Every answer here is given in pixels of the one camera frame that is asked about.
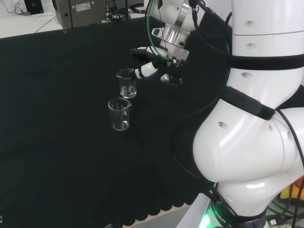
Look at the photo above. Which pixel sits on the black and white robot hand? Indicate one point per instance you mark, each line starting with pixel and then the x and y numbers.
pixel 148 69

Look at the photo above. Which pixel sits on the clear glass beaker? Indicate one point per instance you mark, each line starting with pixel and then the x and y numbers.
pixel 120 124
pixel 128 93

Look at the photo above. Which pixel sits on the grey metal cabinet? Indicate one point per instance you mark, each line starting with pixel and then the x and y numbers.
pixel 83 17

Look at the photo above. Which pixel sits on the black bench cloth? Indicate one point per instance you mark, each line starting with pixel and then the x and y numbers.
pixel 59 95

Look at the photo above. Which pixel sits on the black computer tower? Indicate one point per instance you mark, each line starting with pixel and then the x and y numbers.
pixel 34 6

